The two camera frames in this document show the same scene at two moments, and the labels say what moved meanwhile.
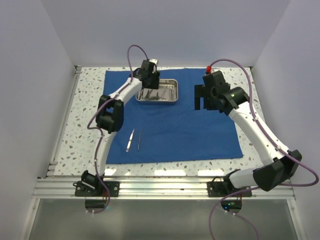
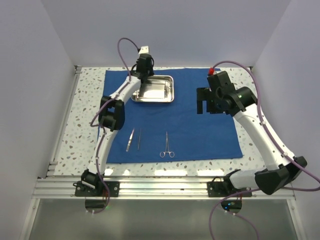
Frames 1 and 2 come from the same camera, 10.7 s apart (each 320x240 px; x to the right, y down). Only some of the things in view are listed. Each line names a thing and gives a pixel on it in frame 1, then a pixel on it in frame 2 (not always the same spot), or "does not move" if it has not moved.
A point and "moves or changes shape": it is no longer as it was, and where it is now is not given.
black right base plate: x=217 y=188 does not move
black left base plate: x=114 y=187 does not move
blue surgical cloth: x=154 y=132 does not move
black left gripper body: x=154 y=79 -> x=149 y=71
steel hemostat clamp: x=158 y=97 -> x=162 y=154
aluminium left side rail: x=52 y=169 does not move
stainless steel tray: x=168 y=91 moves or changes shape
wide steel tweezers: x=130 y=140 does not move
